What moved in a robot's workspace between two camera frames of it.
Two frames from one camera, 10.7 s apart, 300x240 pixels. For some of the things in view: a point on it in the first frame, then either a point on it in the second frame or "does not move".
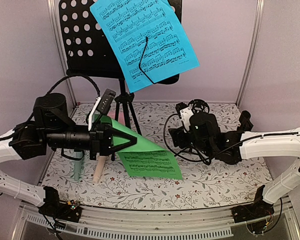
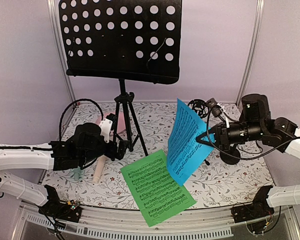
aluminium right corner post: (248, 72) does not move
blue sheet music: (127, 23) to (186, 155)
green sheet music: (144, 158) to (157, 193)
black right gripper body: (177, 137) to (252, 131)
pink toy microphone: (101, 161) does not move
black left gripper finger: (111, 132) to (123, 145)
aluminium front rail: (165, 224) does not move
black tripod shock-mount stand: (198, 106) does not move
